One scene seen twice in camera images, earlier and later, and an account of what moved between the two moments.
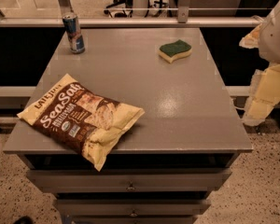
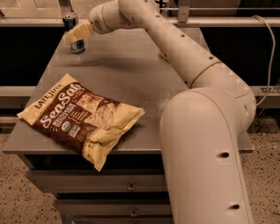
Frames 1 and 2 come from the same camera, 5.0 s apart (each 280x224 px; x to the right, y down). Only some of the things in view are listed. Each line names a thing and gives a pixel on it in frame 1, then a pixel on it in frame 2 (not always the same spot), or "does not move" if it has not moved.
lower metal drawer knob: [133, 214] does not move
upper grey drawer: [129, 180] does not move
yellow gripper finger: [268, 88] -> [80, 32]
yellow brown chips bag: [81, 120] does not move
